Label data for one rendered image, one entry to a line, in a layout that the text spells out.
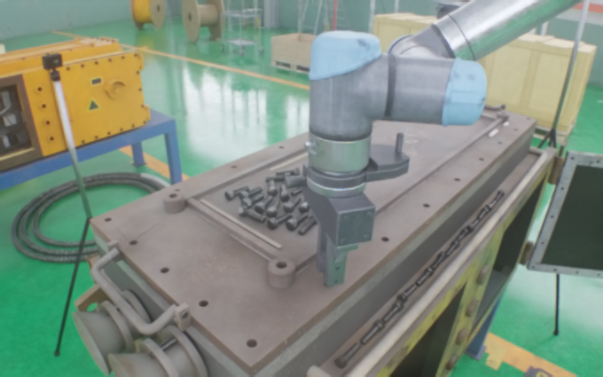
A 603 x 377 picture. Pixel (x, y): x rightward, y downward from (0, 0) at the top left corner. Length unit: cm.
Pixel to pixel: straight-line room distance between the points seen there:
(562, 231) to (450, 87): 150
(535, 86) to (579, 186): 395
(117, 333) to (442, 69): 62
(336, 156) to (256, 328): 25
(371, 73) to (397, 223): 39
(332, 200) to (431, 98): 16
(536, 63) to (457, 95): 518
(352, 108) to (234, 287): 32
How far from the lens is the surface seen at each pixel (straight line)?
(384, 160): 52
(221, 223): 73
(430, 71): 46
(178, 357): 64
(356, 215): 48
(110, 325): 75
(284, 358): 57
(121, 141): 333
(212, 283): 63
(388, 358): 71
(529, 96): 572
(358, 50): 44
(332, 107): 45
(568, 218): 188
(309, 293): 61
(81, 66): 309
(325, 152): 47
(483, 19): 59
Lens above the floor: 178
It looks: 29 degrees down
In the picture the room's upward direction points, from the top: 1 degrees clockwise
